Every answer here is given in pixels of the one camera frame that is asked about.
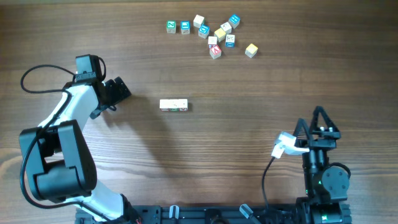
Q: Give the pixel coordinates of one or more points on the white block blue side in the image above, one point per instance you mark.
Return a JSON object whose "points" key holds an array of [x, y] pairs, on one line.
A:
{"points": [[226, 27]]}

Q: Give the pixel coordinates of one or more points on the white picture block top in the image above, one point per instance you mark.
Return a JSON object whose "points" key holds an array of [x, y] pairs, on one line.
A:
{"points": [[198, 21]]}

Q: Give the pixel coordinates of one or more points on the blue block far right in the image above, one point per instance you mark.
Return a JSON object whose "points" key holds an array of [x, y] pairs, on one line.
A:
{"points": [[234, 21]]}

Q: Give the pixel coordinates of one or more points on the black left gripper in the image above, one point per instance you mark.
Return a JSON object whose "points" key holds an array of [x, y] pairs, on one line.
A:
{"points": [[118, 95]]}

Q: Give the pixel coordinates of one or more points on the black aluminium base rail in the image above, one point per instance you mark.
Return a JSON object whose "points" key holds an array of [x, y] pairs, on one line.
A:
{"points": [[284, 213]]}

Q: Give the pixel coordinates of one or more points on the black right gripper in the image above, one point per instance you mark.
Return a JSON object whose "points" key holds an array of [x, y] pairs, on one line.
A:
{"points": [[329, 140]]}

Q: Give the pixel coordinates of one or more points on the blue L letter block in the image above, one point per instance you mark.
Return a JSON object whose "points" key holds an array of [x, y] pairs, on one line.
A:
{"points": [[185, 27]]}

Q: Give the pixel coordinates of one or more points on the green Z letter block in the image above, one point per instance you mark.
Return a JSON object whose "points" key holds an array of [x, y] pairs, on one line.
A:
{"points": [[171, 27]]}

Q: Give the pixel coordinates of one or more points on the blue D letter block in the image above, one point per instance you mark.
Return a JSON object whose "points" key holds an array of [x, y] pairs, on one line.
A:
{"points": [[203, 31]]}

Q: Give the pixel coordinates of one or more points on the lone yellow block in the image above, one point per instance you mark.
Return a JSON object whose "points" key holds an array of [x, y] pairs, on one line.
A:
{"points": [[251, 50]]}

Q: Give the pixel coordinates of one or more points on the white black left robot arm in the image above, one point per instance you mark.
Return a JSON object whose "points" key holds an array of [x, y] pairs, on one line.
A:
{"points": [[57, 166]]}

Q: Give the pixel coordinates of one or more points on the small white centre block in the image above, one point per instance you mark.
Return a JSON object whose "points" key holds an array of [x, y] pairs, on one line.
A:
{"points": [[212, 41]]}

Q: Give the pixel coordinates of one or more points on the white block red V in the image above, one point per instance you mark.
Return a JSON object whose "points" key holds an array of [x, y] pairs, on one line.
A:
{"points": [[183, 104]]}

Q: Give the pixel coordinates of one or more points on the white block red side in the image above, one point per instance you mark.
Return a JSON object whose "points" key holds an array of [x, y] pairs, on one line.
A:
{"points": [[164, 105]]}

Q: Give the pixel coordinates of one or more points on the white block blue bottom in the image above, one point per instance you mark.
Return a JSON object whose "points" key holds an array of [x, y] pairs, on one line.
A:
{"points": [[230, 40]]}

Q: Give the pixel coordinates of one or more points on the yellow block in cluster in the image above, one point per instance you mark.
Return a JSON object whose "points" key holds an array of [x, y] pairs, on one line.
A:
{"points": [[220, 34]]}

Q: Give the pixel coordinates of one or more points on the white block green side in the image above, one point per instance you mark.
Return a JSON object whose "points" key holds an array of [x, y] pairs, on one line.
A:
{"points": [[174, 104]]}

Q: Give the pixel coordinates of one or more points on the red A letter block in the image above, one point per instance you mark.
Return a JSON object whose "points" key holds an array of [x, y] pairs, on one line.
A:
{"points": [[215, 52]]}

